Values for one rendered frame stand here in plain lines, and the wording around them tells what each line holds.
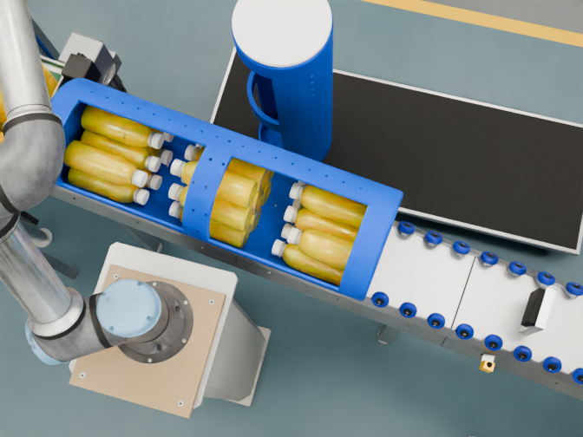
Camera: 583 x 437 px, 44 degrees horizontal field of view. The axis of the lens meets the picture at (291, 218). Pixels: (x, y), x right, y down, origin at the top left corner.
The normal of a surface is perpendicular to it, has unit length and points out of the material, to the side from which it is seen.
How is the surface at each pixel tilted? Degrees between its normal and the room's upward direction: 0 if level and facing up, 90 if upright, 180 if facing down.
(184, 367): 2
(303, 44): 0
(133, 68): 0
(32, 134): 18
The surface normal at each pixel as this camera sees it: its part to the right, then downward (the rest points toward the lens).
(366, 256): -0.22, 0.18
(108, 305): 0.07, -0.32
